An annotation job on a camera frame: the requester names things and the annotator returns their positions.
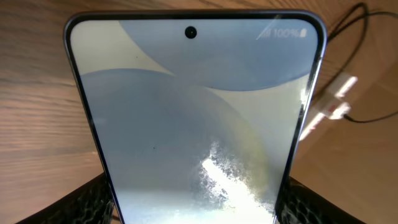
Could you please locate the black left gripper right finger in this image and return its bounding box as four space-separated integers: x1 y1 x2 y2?
275 177 364 224

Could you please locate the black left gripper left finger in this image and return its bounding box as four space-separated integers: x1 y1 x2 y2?
17 174 114 224

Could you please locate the blue Galaxy smartphone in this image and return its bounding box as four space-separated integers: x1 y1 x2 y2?
63 9 327 223

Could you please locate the black USB charging cable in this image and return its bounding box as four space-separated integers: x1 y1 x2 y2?
312 2 398 124

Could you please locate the white power strip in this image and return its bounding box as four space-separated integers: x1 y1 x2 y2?
299 72 358 141

